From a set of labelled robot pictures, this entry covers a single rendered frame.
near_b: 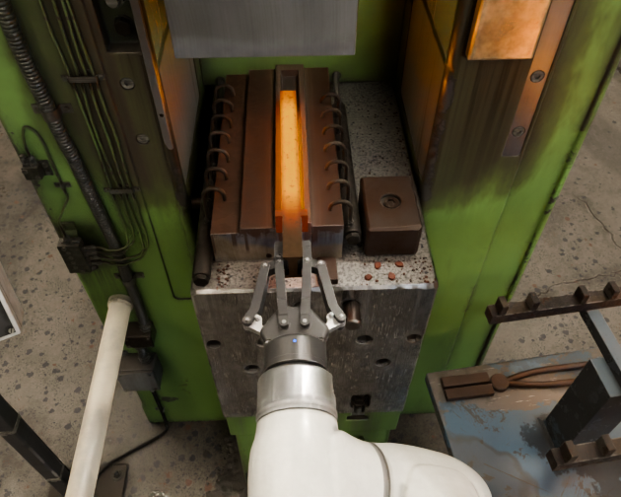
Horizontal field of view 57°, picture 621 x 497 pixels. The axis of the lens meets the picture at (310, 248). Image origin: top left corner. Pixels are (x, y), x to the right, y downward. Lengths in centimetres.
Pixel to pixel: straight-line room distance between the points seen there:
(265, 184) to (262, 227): 9
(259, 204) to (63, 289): 138
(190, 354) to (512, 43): 99
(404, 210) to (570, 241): 151
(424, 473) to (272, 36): 49
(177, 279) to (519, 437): 70
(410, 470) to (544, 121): 59
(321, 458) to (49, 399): 144
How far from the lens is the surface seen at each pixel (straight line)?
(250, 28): 66
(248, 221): 87
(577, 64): 95
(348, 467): 62
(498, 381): 108
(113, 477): 178
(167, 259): 116
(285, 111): 101
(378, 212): 90
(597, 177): 267
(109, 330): 122
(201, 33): 67
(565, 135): 103
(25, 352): 208
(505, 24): 84
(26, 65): 89
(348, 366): 108
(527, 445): 106
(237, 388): 115
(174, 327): 135
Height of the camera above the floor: 162
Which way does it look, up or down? 50 degrees down
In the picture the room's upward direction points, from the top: straight up
